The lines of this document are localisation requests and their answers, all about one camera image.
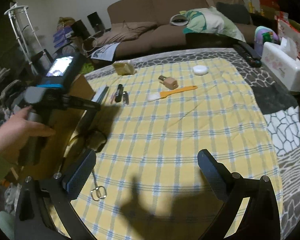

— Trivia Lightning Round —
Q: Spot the orange handled white brush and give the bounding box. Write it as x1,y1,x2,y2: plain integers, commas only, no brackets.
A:
147,86,198,102

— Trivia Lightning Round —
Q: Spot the white round lid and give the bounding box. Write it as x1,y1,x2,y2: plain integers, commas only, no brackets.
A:
193,65,209,76

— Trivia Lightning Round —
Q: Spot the brown cardboard sorting box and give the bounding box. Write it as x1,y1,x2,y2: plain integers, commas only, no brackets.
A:
19,75,101,180

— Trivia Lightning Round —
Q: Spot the person's left hand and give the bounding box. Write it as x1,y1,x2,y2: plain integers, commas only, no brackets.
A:
0,107,56,163

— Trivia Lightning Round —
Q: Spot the white printed paper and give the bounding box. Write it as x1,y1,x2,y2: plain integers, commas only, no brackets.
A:
90,42,120,61

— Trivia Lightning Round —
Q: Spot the yellow plaid tablecloth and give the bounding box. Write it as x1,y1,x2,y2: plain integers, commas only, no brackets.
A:
73,49,300,239

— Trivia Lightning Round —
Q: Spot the white floor lamp stand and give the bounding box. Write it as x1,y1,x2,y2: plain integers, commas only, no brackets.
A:
4,2,52,76

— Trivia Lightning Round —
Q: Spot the tan blanket on sofa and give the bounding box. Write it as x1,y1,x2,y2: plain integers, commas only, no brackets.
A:
92,21,157,47

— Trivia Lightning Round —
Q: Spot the tan wooden bottle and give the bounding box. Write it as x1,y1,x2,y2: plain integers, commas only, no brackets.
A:
158,75,179,90

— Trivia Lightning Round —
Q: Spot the black remote control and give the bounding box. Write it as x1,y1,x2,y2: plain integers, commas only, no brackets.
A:
233,41,262,68

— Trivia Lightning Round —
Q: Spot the white tissue box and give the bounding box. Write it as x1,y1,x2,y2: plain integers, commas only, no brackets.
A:
261,37,300,93

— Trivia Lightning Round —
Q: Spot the brown fabric sofa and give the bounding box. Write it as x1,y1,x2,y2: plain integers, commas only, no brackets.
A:
108,0,257,59

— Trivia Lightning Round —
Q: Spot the purple green toy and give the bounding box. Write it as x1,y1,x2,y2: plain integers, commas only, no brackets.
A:
254,26,280,56

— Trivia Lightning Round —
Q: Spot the green patterned pillow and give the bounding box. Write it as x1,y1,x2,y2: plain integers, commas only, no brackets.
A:
180,7,246,42

